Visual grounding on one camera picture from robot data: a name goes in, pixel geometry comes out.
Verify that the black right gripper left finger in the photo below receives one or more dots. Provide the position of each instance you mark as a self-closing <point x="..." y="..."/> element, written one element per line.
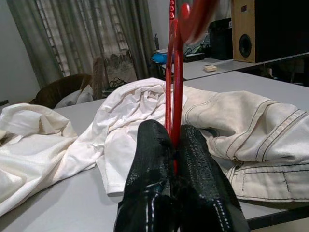
<point x="149" y="169"/>

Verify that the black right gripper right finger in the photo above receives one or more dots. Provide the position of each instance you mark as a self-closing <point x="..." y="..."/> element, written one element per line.
<point x="198" y="181"/>

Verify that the white cartoon print t-shirt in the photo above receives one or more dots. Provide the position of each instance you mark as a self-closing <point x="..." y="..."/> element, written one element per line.
<point x="125" y="106"/>

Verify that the red plastic hanger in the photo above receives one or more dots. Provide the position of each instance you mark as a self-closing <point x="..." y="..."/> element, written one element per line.
<point x="179" y="96"/>

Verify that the cream stitched garment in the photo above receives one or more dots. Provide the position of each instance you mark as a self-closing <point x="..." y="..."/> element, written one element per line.
<point x="253" y="125"/>

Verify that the white pillow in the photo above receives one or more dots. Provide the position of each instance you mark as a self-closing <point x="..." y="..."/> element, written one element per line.
<point x="77" y="97"/>

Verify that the framed landscape picture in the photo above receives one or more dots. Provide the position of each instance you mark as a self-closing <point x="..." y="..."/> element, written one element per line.
<point x="118" y="62"/>

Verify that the blue plastic object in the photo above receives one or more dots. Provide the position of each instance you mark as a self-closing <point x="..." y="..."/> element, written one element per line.
<point x="159" y="58"/>

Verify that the small wooden block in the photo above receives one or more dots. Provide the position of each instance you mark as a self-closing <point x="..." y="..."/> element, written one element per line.
<point x="210" y="68"/>

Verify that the flat black device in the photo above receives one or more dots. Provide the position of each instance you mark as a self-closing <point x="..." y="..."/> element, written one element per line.
<point x="194" y="57"/>

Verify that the brown armchair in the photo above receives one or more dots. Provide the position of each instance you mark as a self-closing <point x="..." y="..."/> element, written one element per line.
<point x="62" y="83"/>

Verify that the white crumpled garment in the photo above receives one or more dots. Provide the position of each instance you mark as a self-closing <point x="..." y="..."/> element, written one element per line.
<point x="31" y="120"/>

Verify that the black bin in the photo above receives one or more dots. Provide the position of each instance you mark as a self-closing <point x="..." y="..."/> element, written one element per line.
<point x="220" y="41"/>

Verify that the grey sheer curtain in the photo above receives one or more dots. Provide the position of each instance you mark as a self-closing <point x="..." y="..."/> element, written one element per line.
<point x="84" y="36"/>

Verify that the wooden speaker box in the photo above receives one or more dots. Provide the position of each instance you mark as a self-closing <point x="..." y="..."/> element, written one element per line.
<point x="243" y="19"/>

